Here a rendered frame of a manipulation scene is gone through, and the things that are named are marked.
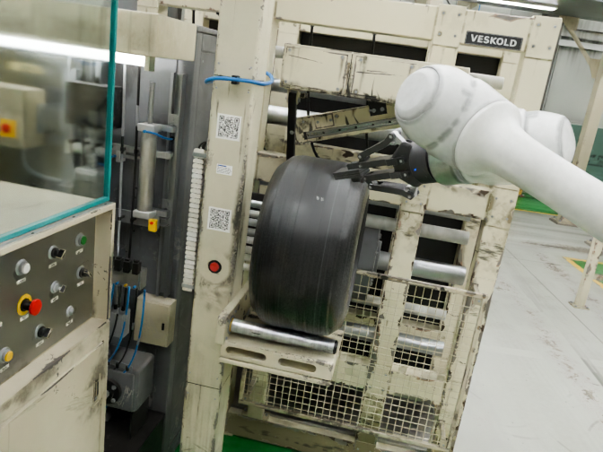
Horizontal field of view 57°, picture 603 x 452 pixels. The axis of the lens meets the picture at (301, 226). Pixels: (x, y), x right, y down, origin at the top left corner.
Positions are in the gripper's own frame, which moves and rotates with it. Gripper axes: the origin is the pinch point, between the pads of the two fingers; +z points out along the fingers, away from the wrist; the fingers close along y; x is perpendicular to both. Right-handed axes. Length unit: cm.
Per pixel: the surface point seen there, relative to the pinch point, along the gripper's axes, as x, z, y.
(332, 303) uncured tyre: -15, 37, -41
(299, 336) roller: -13, 55, -54
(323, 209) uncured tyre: -22.7, 36.0, -16.0
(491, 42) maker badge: -118, 26, 6
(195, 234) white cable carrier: -8, 82, -16
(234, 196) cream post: -18, 67, -8
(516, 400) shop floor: -165, 88, -202
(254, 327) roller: -6, 66, -47
